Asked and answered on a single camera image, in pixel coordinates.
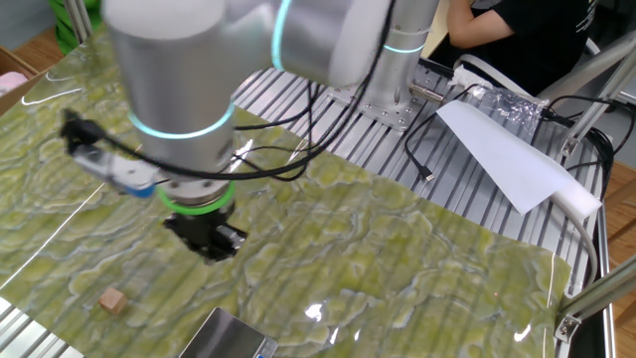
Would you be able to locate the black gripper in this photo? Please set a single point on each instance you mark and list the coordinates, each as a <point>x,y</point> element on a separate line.
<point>201,226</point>

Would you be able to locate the small wooden cube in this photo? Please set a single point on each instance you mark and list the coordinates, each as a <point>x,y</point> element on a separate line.
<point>112,301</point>

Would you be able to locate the bare person forearm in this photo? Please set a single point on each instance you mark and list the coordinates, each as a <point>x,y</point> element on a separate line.
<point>467,35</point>

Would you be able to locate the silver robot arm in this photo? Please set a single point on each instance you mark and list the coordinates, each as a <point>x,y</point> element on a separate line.
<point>174,74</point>

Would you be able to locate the silver digital pocket scale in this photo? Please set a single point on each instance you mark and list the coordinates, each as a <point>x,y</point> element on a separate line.
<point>223,338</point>

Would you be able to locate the white foam block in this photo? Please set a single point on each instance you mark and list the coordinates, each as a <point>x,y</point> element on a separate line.
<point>584,201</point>

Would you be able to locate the green marble pattern mat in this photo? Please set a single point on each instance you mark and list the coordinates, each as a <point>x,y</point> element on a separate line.
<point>348,258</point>

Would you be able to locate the cardboard box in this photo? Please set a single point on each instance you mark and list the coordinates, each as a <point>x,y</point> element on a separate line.
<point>7,105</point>

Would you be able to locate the pink soft object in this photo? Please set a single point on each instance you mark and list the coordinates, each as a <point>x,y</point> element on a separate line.
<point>12,82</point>

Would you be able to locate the green fabric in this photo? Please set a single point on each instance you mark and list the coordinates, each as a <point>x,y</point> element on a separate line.
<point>55,30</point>

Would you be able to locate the metal cylinder connector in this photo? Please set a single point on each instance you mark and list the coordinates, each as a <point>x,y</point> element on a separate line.
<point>425,93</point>

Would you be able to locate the beige wooden desk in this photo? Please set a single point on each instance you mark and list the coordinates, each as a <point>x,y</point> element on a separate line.
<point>438,44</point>

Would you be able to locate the white paper sheet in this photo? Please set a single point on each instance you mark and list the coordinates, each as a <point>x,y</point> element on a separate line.
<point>497,149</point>

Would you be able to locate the clear plastic bag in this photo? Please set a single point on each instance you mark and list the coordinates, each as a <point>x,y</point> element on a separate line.
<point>512,107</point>

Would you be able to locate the person in black shirt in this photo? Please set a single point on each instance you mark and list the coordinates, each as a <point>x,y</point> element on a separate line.
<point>546,45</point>

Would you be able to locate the grey white chair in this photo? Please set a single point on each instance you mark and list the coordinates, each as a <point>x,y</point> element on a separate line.
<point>586,69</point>

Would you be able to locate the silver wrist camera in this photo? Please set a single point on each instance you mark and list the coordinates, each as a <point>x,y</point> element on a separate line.
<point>119,171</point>

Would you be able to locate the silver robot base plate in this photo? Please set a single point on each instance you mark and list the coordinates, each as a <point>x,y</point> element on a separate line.
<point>392,117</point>

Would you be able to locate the aluminium frame post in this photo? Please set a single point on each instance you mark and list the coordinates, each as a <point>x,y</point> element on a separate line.
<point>601,291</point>
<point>77,20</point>
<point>596,107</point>

